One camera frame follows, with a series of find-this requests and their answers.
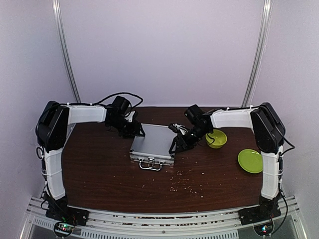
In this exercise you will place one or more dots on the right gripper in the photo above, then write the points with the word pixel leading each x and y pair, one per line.
pixel 179 140

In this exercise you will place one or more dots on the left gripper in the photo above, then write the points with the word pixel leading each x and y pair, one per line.
pixel 135 131

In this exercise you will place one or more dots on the aluminium poker case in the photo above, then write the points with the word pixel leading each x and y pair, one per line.
pixel 151 151

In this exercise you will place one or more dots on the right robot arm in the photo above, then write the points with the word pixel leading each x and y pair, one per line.
pixel 267 128

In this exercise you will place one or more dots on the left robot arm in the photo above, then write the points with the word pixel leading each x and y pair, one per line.
pixel 52 132

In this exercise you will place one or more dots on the green bowl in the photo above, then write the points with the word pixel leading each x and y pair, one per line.
pixel 216 139

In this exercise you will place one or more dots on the green plate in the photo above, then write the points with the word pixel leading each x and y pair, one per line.
pixel 250 161

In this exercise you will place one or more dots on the right aluminium frame post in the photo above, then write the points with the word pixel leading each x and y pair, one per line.
pixel 261 45

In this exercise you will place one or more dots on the aluminium frame post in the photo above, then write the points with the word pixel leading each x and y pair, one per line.
pixel 65 53
pixel 261 45

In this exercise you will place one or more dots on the front aluminium rail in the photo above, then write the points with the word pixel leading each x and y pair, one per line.
pixel 220 224

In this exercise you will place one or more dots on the left aluminium frame post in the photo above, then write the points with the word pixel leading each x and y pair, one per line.
pixel 65 53

